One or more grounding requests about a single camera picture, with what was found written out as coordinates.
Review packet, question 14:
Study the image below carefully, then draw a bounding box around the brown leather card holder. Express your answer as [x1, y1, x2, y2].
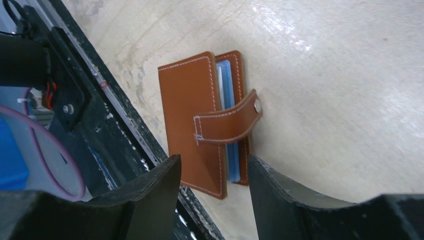
[157, 50, 263, 200]

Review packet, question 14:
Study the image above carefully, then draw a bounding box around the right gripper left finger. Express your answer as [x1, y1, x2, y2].
[0, 154, 182, 240]

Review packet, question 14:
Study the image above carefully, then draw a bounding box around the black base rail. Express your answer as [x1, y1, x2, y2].
[23, 0, 223, 240]

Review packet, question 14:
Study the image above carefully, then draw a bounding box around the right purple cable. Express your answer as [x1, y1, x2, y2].
[0, 87, 88, 202]

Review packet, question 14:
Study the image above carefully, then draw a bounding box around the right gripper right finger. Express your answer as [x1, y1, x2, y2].
[248, 155, 424, 240]

